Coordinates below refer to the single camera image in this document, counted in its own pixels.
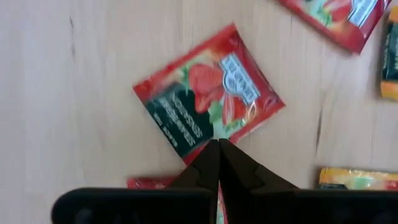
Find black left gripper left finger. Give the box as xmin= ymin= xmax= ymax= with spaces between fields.
xmin=51 ymin=139 xmax=220 ymax=224

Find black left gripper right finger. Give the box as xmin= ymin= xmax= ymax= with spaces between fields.
xmin=219 ymin=138 xmax=398 ymax=224

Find red strawberry tea bag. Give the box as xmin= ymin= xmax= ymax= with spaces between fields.
xmin=132 ymin=22 xmax=286 ymax=166
xmin=275 ymin=0 xmax=392 ymax=54
xmin=126 ymin=176 xmax=229 ymax=224

